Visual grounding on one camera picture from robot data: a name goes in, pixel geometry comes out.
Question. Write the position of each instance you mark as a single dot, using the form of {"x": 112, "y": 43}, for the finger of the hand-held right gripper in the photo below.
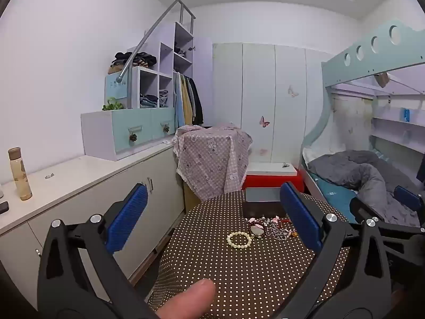
{"x": 408, "y": 197}
{"x": 360, "y": 207}

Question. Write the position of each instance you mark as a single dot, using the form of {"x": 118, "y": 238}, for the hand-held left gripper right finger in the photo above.
{"x": 300, "y": 212}

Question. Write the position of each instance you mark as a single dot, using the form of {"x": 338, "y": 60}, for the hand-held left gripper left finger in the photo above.
{"x": 128, "y": 219}

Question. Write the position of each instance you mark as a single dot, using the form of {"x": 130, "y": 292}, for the pile of mixed jewelry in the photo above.
{"x": 279, "y": 229}

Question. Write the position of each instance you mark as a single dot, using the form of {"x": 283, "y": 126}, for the person's left hand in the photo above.
{"x": 189, "y": 300}

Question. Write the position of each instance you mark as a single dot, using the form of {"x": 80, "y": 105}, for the teal bed sheet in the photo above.
{"x": 335, "y": 196}

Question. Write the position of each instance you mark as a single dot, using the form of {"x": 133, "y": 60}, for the red storage box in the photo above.
{"x": 292, "y": 182}

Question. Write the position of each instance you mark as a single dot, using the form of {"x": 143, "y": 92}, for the white low cabinet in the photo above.
{"x": 99, "y": 206}

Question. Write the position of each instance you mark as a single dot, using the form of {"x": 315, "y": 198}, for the grey duvet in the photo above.
{"x": 358, "y": 169}

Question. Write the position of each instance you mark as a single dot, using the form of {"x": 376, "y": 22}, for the white box lid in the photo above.
{"x": 269, "y": 168}

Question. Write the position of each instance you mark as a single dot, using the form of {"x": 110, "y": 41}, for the white pillow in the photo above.
{"x": 313, "y": 154}

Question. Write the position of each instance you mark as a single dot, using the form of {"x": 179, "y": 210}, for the cardboard box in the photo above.
{"x": 191, "y": 199}

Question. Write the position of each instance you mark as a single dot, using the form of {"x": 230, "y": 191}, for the faded butterfly sticker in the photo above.
{"x": 262, "y": 152}

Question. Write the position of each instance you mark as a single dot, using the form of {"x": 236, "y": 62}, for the small blue box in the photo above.
{"x": 406, "y": 114}

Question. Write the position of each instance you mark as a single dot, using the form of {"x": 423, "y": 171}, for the lavender stair shelf cabinet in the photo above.
{"x": 99, "y": 133}

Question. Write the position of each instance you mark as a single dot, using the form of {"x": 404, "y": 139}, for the pink butterfly sticker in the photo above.
{"x": 264, "y": 121}

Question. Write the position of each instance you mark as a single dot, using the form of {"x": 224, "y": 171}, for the pink checkered bear cloth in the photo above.
{"x": 209, "y": 159}

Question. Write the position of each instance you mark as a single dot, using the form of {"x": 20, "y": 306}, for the green plant sprig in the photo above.
{"x": 113, "y": 105}

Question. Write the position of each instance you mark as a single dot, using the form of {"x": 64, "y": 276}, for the beige drink bottle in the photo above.
{"x": 20, "y": 176}

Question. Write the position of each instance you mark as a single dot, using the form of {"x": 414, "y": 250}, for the folded dark jeans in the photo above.
{"x": 148, "y": 101}

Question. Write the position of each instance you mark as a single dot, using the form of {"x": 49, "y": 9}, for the brown hanging object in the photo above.
{"x": 381, "y": 79}

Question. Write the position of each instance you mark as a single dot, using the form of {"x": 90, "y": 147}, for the beige butterfly sticker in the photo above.
{"x": 292, "y": 91}

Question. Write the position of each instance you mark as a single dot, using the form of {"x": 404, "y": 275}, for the light blue hanging garment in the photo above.
{"x": 178, "y": 106}

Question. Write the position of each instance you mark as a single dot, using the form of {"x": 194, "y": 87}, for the black flat device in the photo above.
{"x": 3, "y": 207}

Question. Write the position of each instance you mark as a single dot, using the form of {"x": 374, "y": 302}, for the folded light jeans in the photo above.
{"x": 164, "y": 98}

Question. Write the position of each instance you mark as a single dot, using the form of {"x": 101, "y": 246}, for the yellow hanging garment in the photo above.
{"x": 186, "y": 106}

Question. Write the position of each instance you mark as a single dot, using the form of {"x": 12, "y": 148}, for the white wardrobe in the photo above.
{"x": 259, "y": 83}

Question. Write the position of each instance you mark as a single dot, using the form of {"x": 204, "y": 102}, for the black hanging garment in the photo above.
{"x": 198, "y": 103}

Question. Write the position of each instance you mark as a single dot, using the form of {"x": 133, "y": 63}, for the grey green hanging garment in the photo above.
{"x": 191, "y": 88}

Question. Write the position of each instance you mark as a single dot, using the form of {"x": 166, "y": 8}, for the light blue bunk bed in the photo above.
{"x": 365, "y": 50}

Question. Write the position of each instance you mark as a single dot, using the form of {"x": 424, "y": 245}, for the pile of dark clothes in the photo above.
{"x": 139, "y": 58}

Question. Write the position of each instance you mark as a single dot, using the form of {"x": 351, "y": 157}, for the grey metal handrail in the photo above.
{"x": 146, "y": 38}

